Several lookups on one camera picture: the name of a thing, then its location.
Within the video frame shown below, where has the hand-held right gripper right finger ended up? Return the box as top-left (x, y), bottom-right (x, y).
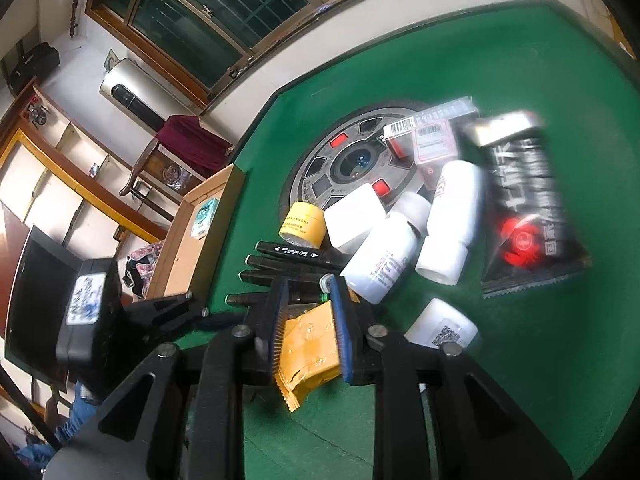
top-left (327, 275), bottom-right (573, 480)

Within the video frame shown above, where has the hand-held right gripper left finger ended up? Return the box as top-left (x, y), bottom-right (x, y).
top-left (46, 276), bottom-right (291, 480)

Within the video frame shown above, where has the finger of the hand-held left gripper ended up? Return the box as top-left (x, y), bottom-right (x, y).
top-left (124, 291), bottom-right (247, 344)

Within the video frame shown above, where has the black marker with green tip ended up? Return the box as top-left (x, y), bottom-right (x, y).
top-left (226, 291), bottom-right (332, 307)

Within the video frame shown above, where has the yellow foil sachet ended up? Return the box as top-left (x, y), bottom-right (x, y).
top-left (272, 302), bottom-right (346, 413)

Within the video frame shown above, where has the cardboard box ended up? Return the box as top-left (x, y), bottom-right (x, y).
top-left (147, 164), bottom-right (246, 301)

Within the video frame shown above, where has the black marker with white print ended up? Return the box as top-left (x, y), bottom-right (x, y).
top-left (255, 241), bottom-right (351, 271)

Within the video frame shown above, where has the large white labelled bottle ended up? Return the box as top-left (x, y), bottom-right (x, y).
top-left (340, 212), bottom-right (418, 306)

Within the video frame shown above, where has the white bottle with code label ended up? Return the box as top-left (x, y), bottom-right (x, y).
top-left (402, 298), bottom-right (478, 351)

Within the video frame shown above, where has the yellow tape roll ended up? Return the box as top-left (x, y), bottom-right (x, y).
top-left (277, 201), bottom-right (327, 248)

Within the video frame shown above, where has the white square box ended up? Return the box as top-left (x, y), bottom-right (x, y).
top-left (323, 183), bottom-right (387, 250)
top-left (411, 120), bottom-right (461, 188)

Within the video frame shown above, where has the small white bottle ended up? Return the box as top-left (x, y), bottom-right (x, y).
top-left (390, 191), bottom-right (432, 236)

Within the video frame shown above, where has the white bottle with wide cap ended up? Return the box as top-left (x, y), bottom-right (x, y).
top-left (415, 160), bottom-right (488, 286)

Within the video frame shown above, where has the black and red snack packet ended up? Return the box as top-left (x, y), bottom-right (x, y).
top-left (480, 130), bottom-right (593, 301)

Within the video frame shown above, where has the long grey carton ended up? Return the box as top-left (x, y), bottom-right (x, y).
top-left (382, 96), bottom-right (478, 161)

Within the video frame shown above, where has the floral patterned cloth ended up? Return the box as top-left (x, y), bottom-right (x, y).
top-left (122, 242), bottom-right (166, 301)

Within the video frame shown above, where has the black television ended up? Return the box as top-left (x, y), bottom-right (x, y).
top-left (5, 224), bottom-right (88, 376)

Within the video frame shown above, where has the person's blue jeans leg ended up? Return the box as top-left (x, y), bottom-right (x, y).
top-left (15, 380), bottom-right (106, 466)

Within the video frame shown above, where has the teal and white packet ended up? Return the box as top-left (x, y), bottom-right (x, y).
top-left (191, 197), bottom-right (221, 238)

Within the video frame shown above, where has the wooden chair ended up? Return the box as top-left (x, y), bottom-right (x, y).
top-left (119, 137), bottom-right (201, 211)

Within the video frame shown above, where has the maroon cloth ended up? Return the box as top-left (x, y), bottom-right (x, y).
top-left (156, 115), bottom-right (236, 181)

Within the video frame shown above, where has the white standing air conditioner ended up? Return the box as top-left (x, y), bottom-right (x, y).
top-left (98, 57), bottom-right (166, 133)

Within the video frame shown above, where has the black bag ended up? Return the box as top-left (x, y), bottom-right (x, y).
top-left (2, 42), bottom-right (61, 96)

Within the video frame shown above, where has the wooden framed window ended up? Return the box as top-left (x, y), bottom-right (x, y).
top-left (85, 0), bottom-right (401, 106)

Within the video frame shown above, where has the wooden wall cabinet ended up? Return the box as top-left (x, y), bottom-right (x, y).
top-left (0, 77), bottom-right (171, 271)

